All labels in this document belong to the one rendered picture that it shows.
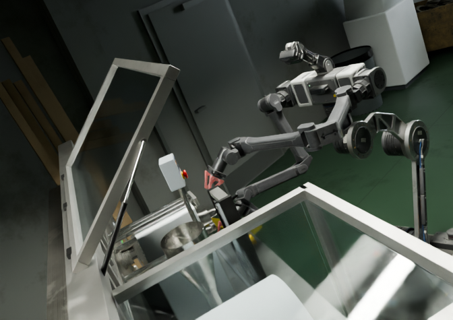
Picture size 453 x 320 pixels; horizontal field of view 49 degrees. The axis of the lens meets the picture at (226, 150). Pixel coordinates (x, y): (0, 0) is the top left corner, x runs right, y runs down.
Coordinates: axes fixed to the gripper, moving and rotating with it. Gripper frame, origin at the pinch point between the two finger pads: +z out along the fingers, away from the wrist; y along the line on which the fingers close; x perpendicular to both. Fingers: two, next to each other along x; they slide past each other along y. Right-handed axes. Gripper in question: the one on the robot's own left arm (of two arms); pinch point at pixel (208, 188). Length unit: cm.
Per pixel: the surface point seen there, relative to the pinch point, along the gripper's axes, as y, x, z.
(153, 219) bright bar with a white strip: -30.6, 27.2, 14.1
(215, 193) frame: -32.2, 9.8, -4.0
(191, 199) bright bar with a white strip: -30.5, 16.8, 1.8
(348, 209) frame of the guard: -116, 15, -24
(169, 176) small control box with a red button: -57, 37, -7
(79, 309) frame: -107, 58, 18
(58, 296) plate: -48, 51, 44
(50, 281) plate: -34, 53, 47
